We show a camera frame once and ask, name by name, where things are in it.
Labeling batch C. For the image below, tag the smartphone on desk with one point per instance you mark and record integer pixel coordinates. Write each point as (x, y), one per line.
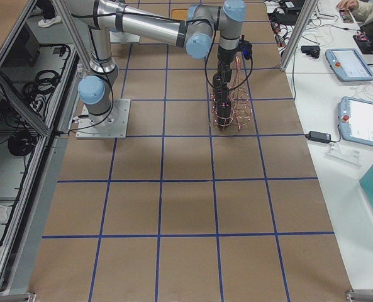
(345, 15)

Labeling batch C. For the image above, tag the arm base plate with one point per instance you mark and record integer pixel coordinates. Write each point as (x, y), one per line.
(114, 126)
(118, 37)

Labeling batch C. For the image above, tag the teach pendant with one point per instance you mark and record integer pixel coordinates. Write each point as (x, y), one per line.
(348, 65)
(355, 117)

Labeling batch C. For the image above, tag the copper wire bottle basket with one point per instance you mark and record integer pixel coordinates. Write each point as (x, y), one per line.
(240, 106)

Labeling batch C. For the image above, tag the white sneaker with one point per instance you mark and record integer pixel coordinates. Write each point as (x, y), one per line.
(46, 23)

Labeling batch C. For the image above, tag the black webcam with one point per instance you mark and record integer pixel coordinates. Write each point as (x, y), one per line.
(311, 50)

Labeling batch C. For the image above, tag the clear acrylic stand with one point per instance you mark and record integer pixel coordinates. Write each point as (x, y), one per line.
(349, 157)

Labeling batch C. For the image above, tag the lower teach pendant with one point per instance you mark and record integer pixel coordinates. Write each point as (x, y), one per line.
(355, 117)

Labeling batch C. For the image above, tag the aluminium side frame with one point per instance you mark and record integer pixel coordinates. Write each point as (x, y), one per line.
(36, 69)

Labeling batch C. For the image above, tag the wooden tray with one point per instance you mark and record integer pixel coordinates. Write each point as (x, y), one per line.
(179, 14)

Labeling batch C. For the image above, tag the black power adapter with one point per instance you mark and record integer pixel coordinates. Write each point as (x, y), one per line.
(318, 137)

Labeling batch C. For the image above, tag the person at desk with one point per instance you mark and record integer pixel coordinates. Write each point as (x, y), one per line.
(370, 12)

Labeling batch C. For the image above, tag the upper teach pendant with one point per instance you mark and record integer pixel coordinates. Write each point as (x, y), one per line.
(348, 65)

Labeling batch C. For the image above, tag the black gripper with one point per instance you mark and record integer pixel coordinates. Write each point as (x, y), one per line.
(224, 57)

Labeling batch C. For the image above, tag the dark wine bottle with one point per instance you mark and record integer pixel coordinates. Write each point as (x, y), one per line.
(223, 114)
(217, 80)
(221, 94)

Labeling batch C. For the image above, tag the aluminium frame post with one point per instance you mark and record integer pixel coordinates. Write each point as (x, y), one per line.
(302, 22)

